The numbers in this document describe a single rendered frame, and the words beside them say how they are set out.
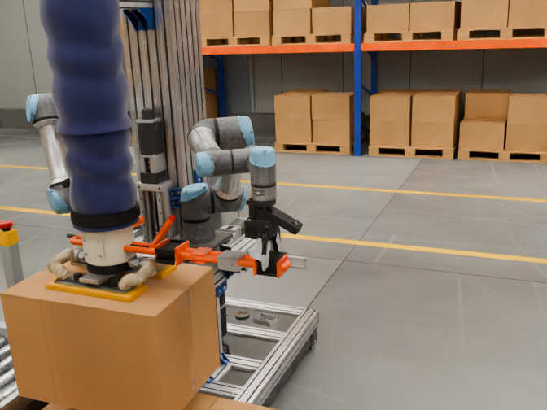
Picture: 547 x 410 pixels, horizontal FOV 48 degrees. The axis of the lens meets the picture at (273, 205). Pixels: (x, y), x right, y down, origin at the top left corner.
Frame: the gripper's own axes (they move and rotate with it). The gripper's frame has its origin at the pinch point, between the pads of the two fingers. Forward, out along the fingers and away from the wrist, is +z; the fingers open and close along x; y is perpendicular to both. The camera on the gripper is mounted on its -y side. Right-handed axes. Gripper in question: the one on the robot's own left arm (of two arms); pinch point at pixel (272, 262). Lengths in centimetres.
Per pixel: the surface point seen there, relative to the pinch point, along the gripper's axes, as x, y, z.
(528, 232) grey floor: -412, -77, 124
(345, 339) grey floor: -169, 25, 123
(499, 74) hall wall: -843, -21, 26
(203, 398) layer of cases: -15, 36, 67
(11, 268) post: -44, 156, 42
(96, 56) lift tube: 7, 52, -62
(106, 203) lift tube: 8, 53, -16
